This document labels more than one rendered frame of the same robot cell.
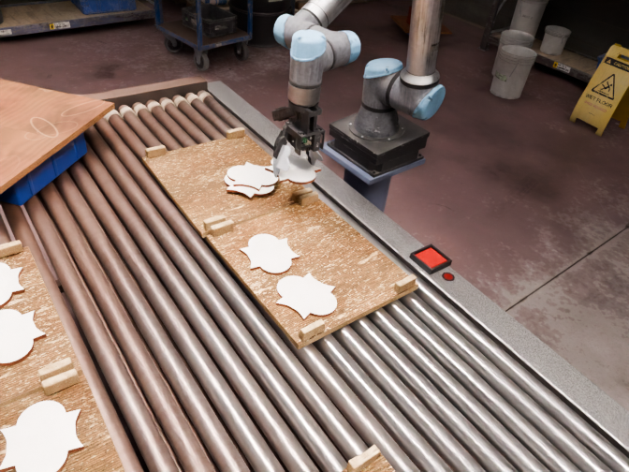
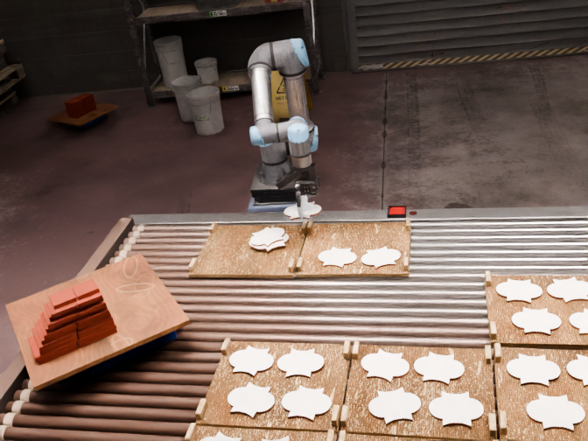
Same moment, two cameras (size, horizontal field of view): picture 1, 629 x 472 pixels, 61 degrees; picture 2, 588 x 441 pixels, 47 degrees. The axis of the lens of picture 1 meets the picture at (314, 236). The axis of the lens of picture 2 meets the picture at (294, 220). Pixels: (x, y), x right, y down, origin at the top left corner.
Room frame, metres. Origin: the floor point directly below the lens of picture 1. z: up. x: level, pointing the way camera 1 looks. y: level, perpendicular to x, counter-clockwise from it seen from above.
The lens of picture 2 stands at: (-0.66, 1.47, 2.37)
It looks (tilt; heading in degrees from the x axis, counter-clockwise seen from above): 30 degrees down; 324
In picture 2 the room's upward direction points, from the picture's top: 8 degrees counter-clockwise
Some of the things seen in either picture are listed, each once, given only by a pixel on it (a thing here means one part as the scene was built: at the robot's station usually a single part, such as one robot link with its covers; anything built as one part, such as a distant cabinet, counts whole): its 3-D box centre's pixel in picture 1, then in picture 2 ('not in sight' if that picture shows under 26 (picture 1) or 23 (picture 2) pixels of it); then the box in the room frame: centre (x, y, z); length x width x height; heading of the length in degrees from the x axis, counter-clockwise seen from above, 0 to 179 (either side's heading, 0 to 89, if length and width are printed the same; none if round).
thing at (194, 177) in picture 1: (226, 179); (251, 249); (1.30, 0.27, 0.93); 0.41 x 0.35 x 0.02; 39
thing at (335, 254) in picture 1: (309, 261); (355, 248); (0.98, 0.00, 0.93); 0.41 x 0.35 x 0.02; 40
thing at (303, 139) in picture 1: (303, 125); (305, 178); (1.17, 0.06, 1.20); 0.09 x 0.08 x 0.12; 39
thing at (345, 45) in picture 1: (330, 48); (293, 130); (1.26, 0.01, 1.35); 0.11 x 0.11 x 0.08; 51
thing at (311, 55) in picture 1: (308, 58); (298, 140); (1.18, 0.06, 1.36); 0.09 x 0.08 x 0.11; 141
